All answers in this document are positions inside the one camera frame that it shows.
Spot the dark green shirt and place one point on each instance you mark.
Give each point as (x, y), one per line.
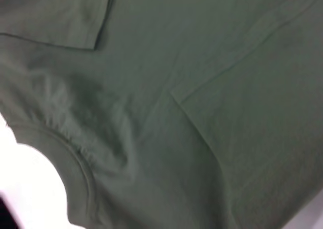
(176, 100)

